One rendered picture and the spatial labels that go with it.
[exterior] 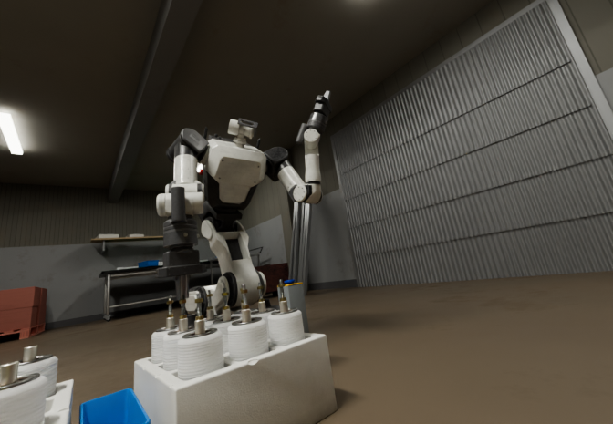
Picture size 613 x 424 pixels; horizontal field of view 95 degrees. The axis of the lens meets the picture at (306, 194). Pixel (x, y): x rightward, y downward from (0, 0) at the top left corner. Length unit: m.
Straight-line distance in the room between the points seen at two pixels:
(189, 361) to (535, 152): 3.29
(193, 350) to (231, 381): 0.10
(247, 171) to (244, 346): 0.78
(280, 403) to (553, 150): 3.15
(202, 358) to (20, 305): 5.64
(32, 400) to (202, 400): 0.26
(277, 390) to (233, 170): 0.86
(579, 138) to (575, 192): 0.48
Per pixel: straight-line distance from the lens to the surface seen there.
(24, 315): 6.26
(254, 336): 0.76
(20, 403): 0.67
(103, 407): 1.03
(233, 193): 1.33
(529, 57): 3.76
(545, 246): 3.43
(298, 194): 1.24
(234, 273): 1.25
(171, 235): 0.83
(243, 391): 0.73
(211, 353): 0.72
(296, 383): 0.81
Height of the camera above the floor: 0.35
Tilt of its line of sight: 15 degrees up
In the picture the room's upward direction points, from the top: 9 degrees counter-clockwise
